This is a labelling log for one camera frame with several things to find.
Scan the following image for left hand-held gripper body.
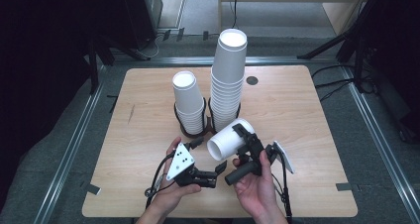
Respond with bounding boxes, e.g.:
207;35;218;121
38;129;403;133
165;140;219;188

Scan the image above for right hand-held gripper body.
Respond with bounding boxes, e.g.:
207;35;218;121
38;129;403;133
224;133;295;186

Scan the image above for black double cup holder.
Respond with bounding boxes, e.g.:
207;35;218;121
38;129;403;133
173;97;242;139

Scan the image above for tall stack of paper cups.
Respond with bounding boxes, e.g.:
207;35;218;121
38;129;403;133
209;69;246;134

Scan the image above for person's left hand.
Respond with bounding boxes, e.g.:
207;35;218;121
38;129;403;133
150;136;203;212

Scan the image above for person's right hand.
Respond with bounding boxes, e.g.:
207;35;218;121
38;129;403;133
232;149;281;216

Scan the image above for short stack of paper cups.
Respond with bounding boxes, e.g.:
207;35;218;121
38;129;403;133
171;70;208;136

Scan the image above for grey tape piece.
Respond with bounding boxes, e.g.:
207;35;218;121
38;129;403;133
80;181;102;196
335;182;354;192

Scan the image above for black tripod stand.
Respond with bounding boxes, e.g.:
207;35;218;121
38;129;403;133
296;0;375;61

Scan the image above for black metal stand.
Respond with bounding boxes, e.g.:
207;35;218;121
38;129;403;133
86;39;116;95

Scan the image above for black computer tower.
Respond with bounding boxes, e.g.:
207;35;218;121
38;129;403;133
120;0;163;52

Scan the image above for light wooden cabinet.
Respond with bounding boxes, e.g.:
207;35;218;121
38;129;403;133
217;0;374;37

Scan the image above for black curtain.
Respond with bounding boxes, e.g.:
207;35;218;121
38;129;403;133
0;0;127;215

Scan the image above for left hand-held gripper cable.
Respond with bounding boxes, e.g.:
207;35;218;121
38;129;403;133
144;151;176;210

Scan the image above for hand-held gripper cable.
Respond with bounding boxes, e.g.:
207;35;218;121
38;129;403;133
144;151;176;210
270;158;294;224

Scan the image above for right hand-held gripper cable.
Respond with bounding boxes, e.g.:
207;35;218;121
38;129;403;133
270;158;294;224

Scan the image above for metal floor rail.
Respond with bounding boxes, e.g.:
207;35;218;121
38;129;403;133
112;56;345;66
33;64;108;224
341;66;420;224

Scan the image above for black floor cables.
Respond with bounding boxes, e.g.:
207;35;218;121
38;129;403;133
310;63;379;103

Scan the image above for white floor cable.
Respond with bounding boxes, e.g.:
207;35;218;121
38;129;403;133
138;32;166;60

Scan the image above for black hanging cable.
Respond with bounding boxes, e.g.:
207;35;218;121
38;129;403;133
231;0;240;30

